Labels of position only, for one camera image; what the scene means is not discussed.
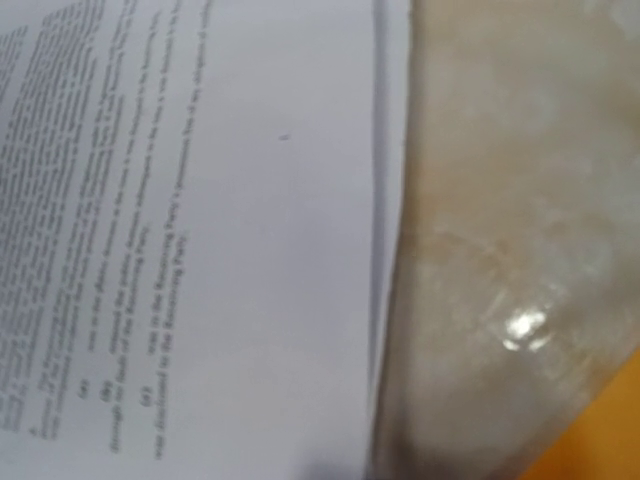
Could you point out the stack of printed papers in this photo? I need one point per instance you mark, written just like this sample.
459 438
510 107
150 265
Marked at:
199 213

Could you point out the orange file folder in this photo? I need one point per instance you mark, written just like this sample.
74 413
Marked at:
602 442

